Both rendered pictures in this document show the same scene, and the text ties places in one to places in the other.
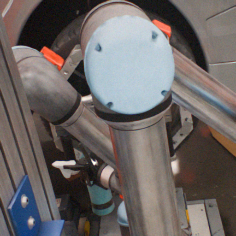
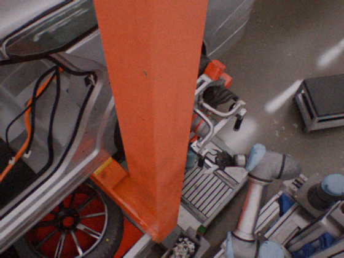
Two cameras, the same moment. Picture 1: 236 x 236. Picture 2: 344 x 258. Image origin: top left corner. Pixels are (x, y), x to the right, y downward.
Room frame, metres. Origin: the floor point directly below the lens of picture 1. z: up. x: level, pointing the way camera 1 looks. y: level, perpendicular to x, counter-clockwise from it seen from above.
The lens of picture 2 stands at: (1.08, 1.01, 2.82)
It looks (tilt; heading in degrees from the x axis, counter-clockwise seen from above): 62 degrees down; 304
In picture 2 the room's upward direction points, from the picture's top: 3 degrees clockwise
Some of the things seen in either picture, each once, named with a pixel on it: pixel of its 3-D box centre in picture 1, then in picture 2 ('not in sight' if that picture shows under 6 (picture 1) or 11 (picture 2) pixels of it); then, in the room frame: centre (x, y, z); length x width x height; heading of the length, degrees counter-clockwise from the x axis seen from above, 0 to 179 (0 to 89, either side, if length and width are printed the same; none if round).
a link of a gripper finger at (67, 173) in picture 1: (65, 170); (210, 171); (1.33, 0.21, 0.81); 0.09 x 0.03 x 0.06; 74
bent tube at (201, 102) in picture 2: not in sight; (221, 100); (1.49, -0.09, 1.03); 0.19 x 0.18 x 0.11; 173
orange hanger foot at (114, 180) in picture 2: not in sight; (116, 179); (1.77, 0.53, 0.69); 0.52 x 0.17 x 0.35; 173
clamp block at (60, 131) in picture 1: (64, 123); (199, 149); (1.44, 0.19, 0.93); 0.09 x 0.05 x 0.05; 173
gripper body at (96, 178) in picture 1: (96, 170); (225, 161); (1.30, 0.10, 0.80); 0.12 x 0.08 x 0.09; 38
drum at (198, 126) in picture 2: not in sight; (199, 121); (1.55, 0.00, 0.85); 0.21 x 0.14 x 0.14; 173
